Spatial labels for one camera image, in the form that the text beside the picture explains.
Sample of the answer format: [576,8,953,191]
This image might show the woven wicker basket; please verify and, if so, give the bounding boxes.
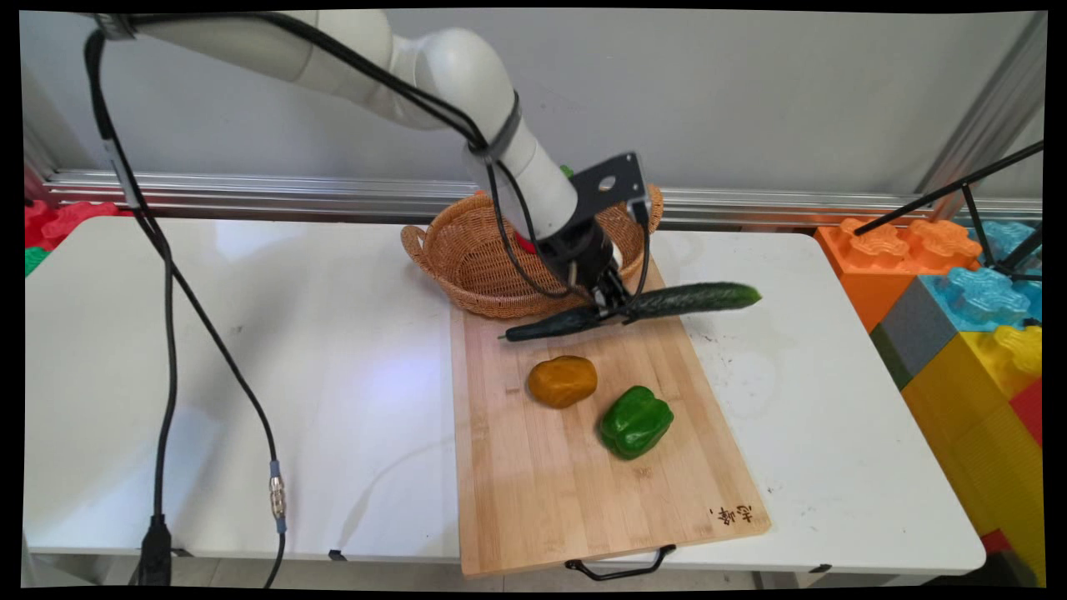
[401,185,665,321]

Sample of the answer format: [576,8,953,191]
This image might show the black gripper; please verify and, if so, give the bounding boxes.
[538,217,636,325]

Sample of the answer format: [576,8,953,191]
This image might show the black tripod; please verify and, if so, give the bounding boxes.
[852,140,1044,283]

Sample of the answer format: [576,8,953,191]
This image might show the red foam block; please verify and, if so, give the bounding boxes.
[1009,379,1044,447]
[25,200,123,251]

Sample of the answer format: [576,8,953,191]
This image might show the aluminium rail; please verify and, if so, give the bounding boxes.
[42,169,1043,231]

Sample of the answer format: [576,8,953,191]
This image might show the orange foam block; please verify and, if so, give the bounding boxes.
[815,218,984,333]

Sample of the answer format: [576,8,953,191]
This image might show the blue foam block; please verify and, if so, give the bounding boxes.
[917,267,1043,334]
[967,220,1043,269]

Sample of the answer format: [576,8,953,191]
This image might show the bamboo cutting board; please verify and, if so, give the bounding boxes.
[450,258,772,578]

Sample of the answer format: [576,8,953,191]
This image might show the grey foam block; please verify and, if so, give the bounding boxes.
[871,279,959,390]

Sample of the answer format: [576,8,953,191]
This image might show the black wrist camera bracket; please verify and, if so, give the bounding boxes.
[571,152,652,224]

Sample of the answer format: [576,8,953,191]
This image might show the aluminium frame post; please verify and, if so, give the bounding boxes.
[915,12,1048,219]

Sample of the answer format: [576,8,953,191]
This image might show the black metal board handle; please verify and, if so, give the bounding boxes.
[565,545,677,582]

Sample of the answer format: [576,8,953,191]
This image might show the black cable with metal connector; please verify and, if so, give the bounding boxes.
[125,192,289,589]

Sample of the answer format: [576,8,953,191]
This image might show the yellow-brown potato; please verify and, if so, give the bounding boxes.
[527,356,599,409]

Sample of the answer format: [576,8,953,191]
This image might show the dark green cucumber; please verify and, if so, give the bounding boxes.
[500,282,762,343]

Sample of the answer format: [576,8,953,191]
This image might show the black cable with USB plug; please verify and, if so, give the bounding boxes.
[83,29,178,586]

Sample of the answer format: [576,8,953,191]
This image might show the green bell pepper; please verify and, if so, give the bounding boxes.
[599,385,674,461]

